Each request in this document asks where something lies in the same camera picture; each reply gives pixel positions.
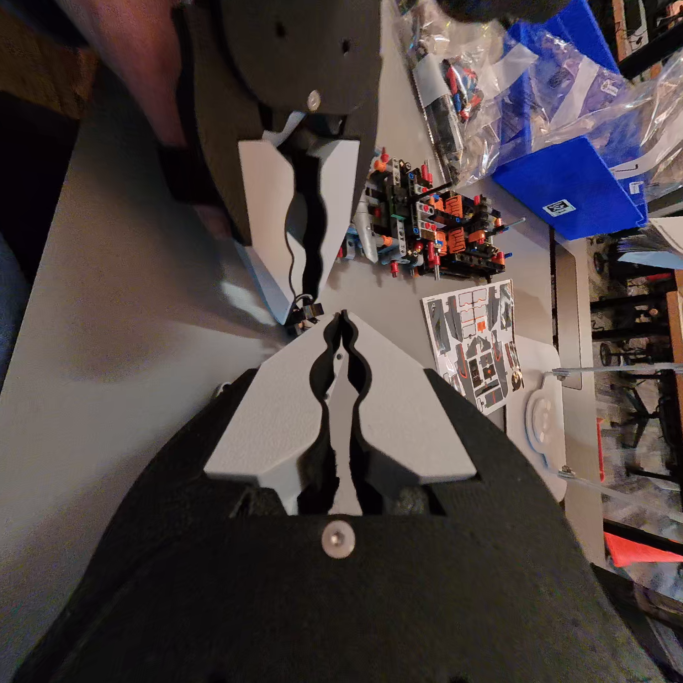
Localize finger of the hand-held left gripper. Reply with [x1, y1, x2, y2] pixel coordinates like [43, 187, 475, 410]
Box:
[306, 139, 361, 298]
[237, 139, 308, 326]

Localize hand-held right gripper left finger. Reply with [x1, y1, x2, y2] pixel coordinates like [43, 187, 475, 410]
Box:
[204, 312, 345, 515]

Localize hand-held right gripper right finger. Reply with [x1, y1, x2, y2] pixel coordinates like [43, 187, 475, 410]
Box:
[344, 309, 477, 515]

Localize black lego piece with hooks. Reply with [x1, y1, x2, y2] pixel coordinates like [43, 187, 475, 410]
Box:
[290, 292, 327, 336]

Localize person's left forearm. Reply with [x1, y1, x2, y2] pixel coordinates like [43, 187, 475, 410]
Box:
[67, 0, 189, 150]

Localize black and orange lego model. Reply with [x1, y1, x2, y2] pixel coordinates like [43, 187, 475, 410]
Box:
[340, 148, 527, 282]

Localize lego sticker sheet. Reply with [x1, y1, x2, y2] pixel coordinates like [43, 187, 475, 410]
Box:
[420, 277, 527, 417]

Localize plastic bag of lego parts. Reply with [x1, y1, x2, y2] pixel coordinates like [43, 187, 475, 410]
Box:
[399, 0, 489, 186]

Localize white machine base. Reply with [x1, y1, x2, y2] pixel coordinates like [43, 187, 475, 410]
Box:
[506, 332, 567, 503]

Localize black office chair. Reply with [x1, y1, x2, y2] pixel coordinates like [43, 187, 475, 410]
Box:
[595, 368, 674, 481]

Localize blue plastic bin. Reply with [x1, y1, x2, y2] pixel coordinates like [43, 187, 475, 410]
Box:
[490, 0, 650, 242]

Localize clear plastic bags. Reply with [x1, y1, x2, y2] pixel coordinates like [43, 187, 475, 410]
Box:
[499, 18, 683, 185]

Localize red orange sheet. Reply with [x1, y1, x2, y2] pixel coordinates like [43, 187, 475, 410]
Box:
[604, 533, 683, 570]

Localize white paper sheet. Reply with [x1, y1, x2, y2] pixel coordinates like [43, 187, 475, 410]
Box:
[647, 215, 683, 256]

